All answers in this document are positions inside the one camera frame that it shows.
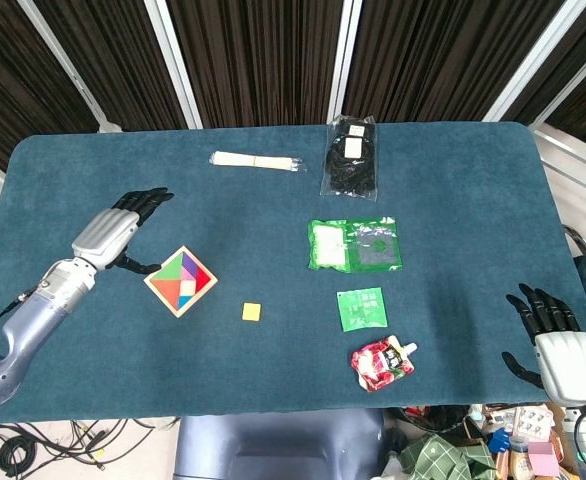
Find orange triangle tangram piece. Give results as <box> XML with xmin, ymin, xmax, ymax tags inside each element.
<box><xmin>151</xmin><ymin>276</ymin><xmax>187</xmax><ymax>312</ymax></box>

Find blue plastic item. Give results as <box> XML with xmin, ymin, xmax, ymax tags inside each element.
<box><xmin>487</xmin><ymin>427</ymin><xmax>513</xmax><ymax>454</ymax></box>

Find clear bag of black items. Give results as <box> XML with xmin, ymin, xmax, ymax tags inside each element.
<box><xmin>319</xmin><ymin>114</ymin><xmax>379</xmax><ymax>203</ymax></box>

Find green triangle tangram piece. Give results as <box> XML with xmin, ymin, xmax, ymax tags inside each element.
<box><xmin>153</xmin><ymin>251</ymin><xmax>190</xmax><ymax>284</ymax></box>

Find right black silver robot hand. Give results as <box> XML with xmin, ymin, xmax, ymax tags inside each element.
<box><xmin>501</xmin><ymin>282</ymin><xmax>586</xmax><ymax>408</ymax></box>

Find pink box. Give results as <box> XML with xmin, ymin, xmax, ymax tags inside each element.
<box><xmin>527</xmin><ymin>440</ymin><xmax>559</xmax><ymax>476</ymax></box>

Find red spouted drink pouch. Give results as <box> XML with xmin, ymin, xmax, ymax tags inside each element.
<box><xmin>350</xmin><ymin>335</ymin><xmax>418</xmax><ymax>393</ymax></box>

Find white sticks bundle in plastic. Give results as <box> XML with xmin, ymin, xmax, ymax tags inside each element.
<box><xmin>209</xmin><ymin>150</ymin><xmax>307</xmax><ymax>174</ymax></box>

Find wooden tangram tray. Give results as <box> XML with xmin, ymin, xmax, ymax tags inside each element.
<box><xmin>143</xmin><ymin>245</ymin><xmax>219</xmax><ymax>318</ymax></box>

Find large green plastic pouch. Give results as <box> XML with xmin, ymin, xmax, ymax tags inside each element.
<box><xmin>306</xmin><ymin>216</ymin><xmax>404</xmax><ymax>274</ymax></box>

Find black floor cable bundle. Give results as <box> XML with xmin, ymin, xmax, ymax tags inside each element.
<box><xmin>0</xmin><ymin>418</ymin><xmax>147</xmax><ymax>474</ymax></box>

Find blue table cloth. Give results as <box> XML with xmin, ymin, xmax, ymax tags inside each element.
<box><xmin>0</xmin><ymin>121</ymin><xmax>586</xmax><ymax>425</ymax></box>

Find red triangle tangram piece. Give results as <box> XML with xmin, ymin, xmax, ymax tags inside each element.
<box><xmin>192</xmin><ymin>268</ymin><xmax>213</xmax><ymax>299</ymax></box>

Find white blister pack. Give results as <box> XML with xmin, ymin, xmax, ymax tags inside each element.
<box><xmin>512</xmin><ymin>405</ymin><xmax>557</xmax><ymax>439</ymax></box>

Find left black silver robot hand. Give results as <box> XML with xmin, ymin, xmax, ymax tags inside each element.
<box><xmin>71</xmin><ymin>187</ymin><xmax>175</xmax><ymax>275</ymax></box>

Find dark blue robot torso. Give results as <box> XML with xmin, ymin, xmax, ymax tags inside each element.
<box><xmin>172</xmin><ymin>408</ymin><xmax>389</xmax><ymax>480</ymax></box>

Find small green sachet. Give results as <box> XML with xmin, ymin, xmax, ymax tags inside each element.
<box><xmin>336</xmin><ymin>286</ymin><xmax>390</xmax><ymax>333</ymax></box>

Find green plaid cloth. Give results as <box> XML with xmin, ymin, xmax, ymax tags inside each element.
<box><xmin>400</xmin><ymin>433</ymin><xmax>497</xmax><ymax>480</ymax></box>

